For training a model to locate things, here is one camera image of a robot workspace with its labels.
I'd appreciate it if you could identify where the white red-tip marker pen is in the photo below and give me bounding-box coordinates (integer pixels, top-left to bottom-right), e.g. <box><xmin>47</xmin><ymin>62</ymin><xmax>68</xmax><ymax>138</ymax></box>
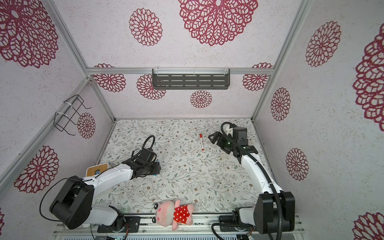
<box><xmin>200</xmin><ymin>138</ymin><xmax>205</xmax><ymax>151</ymax></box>

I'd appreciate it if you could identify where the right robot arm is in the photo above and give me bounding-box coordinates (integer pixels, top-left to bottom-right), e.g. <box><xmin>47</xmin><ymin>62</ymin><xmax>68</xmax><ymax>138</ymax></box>
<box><xmin>208</xmin><ymin>122</ymin><xmax>296</xmax><ymax>240</ymax></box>

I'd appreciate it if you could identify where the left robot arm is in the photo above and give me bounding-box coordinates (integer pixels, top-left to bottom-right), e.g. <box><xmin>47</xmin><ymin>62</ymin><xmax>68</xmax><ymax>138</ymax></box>
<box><xmin>49</xmin><ymin>149</ymin><xmax>161</xmax><ymax>232</ymax></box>

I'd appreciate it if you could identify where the white wooden-top box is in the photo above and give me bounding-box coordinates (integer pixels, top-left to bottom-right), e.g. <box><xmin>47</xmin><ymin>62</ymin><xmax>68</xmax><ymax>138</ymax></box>
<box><xmin>86</xmin><ymin>163</ymin><xmax>110</xmax><ymax>177</ymax></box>

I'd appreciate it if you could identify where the pink plush pig toy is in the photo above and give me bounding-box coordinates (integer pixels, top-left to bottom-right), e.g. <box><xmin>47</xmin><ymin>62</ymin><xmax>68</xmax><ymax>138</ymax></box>
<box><xmin>152</xmin><ymin>200</ymin><xmax>195</xmax><ymax>231</ymax></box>

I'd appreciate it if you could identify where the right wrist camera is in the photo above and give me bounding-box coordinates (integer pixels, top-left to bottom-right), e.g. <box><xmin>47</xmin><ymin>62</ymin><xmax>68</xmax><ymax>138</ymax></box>
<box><xmin>225</xmin><ymin>127</ymin><xmax>248</xmax><ymax>140</ymax></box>

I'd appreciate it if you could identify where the dark grey wall shelf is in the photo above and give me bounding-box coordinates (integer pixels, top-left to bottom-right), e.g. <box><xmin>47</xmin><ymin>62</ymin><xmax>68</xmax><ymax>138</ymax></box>
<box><xmin>152</xmin><ymin>69</ymin><xmax>231</xmax><ymax>90</ymax></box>

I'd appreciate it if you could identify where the black wire wall rack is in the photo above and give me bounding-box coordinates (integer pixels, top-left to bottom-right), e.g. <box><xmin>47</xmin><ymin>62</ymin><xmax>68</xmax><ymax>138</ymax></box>
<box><xmin>53</xmin><ymin>94</ymin><xmax>91</xmax><ymax>136</ymax></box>

